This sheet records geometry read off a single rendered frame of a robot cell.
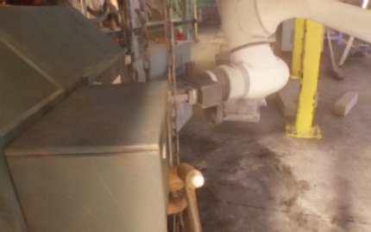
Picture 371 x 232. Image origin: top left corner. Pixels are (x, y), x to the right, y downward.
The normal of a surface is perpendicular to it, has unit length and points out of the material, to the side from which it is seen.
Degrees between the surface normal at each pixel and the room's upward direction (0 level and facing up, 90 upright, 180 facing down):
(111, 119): 0
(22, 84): 45
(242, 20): 81
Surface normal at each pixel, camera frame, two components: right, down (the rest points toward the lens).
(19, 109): 0.68, -0.69
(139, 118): -0.04, -0.93
